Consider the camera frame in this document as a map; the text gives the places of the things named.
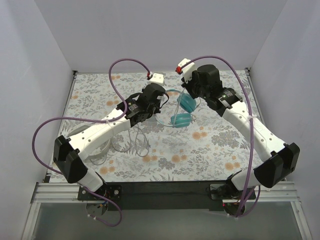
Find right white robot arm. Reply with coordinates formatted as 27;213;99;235
177;63;300;199

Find teal white headphones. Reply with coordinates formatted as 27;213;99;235
154;88;198;128

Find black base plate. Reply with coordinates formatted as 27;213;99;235
77;179;256;213

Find floral table mat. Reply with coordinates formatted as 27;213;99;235
66;72;250;182

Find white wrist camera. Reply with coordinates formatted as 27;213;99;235
147;72;166;86
175;58;197;83

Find aluminium frame rail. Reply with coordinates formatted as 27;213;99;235
21;183;80;240

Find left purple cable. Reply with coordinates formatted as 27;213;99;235
32;58;154;227

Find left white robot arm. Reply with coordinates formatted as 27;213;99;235
53;83;166;200

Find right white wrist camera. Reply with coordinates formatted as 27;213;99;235
175;58;197;83

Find grey headphone cable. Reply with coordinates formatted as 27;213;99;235
89;124;152;166

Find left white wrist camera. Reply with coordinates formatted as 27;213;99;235
147;72;166;86

